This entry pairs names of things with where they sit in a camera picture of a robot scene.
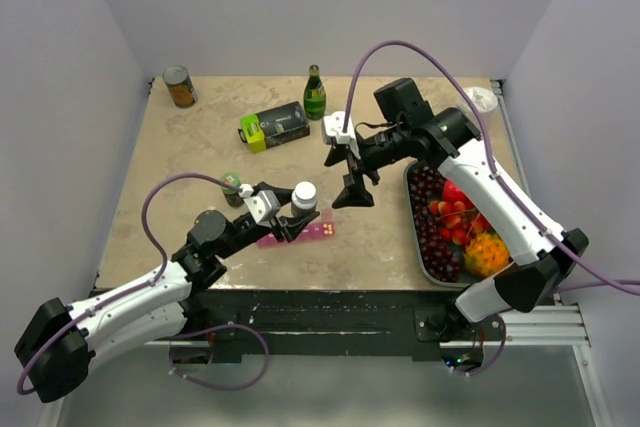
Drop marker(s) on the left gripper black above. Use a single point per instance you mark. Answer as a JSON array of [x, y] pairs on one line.
[[292, 225]]

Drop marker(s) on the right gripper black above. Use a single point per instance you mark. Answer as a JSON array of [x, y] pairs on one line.
[[354, 193]]

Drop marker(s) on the grey pill bottle white cap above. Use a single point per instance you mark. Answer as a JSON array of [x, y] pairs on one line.
[[304, 199]]

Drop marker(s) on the pink weekly pill organizer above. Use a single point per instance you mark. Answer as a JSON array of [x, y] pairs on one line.
[[314, 232]]

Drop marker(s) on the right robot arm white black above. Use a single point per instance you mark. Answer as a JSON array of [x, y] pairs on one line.
[[543, 252]]

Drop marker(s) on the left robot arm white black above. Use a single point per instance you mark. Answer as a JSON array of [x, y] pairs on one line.
[[62, 343]]

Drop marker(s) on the green lid small jar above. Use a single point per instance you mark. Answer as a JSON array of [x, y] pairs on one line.
[[231, 196]]

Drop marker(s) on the green black product box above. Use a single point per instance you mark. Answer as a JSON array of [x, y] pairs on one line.
[[273, 127]]

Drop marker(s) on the red grape bunch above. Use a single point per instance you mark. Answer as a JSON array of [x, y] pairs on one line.
[[440, 259]]

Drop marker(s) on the green glass bottle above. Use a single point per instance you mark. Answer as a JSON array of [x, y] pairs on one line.
[[314, 96]]

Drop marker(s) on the red round fruit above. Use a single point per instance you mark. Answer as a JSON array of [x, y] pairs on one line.
[[452, 193]]

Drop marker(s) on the red apples cluster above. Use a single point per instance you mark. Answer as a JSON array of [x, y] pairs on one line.
[[458, 222]]

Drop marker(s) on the white paper bag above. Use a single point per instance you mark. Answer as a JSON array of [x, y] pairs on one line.
[[484, 100]]

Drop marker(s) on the tin can fruit label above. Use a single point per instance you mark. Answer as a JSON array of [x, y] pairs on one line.
[[179, 85]]

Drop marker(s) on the yellow orange dragon fruit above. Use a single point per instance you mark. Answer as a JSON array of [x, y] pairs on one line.
[[486, 255]]

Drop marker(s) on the grey fruit tray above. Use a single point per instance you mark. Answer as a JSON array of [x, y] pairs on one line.
[[456, 244]]

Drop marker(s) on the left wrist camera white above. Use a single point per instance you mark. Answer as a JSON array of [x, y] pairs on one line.
[[261, 202]]

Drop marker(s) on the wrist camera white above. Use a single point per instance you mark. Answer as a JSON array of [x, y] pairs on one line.
[[261, 202], [337, 129]]

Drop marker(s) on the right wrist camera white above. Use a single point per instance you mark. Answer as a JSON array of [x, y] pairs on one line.
[[337, 129]]

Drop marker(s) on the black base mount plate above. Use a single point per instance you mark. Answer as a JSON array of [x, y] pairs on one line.
[[237, 341]]

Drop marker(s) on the aluminium frame rail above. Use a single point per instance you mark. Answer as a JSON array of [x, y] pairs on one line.
[[565, 329]]

